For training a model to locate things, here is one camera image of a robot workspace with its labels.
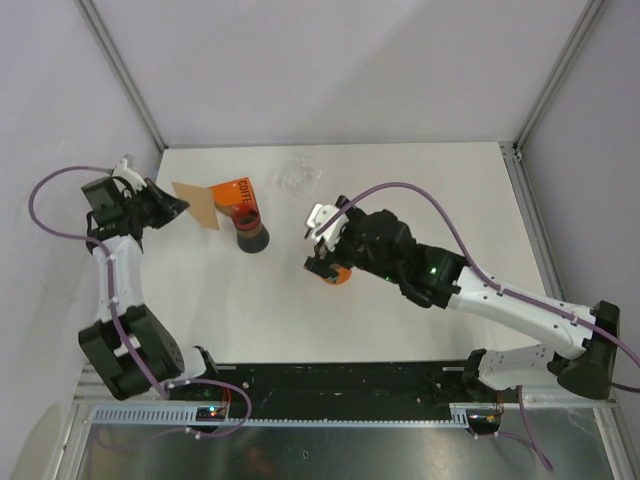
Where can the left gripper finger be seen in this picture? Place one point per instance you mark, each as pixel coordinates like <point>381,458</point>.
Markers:
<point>153,194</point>
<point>165,210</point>

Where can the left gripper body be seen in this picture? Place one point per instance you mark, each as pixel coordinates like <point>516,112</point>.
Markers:
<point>139,207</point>

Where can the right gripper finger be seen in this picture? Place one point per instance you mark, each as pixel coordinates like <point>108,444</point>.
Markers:
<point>344,205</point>
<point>323,268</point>

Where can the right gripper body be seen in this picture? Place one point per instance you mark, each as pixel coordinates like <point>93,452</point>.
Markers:
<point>352,250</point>

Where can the orange glass carafe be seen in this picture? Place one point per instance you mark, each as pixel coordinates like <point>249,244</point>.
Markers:
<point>341,276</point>

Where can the brown paper coffee filter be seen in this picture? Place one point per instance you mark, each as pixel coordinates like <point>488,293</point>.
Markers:
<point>201,204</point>

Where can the orange coffee filter box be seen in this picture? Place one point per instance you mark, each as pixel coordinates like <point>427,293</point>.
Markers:
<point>226,195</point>

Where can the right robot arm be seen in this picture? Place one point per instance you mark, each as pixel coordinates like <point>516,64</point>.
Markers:
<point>574,344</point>

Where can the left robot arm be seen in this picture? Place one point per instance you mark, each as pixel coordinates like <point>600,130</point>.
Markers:
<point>129,348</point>

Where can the clear glass dripper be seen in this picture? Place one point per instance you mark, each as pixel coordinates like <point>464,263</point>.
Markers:
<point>299,177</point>

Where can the black red carafe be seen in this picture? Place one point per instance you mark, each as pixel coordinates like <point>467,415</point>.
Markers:
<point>251,235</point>

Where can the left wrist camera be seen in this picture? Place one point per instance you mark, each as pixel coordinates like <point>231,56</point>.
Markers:
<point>124,171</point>

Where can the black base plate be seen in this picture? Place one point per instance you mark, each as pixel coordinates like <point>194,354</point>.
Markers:
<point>358,389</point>

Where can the grey cable duct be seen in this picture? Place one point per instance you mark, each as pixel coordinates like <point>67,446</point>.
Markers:
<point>453,416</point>

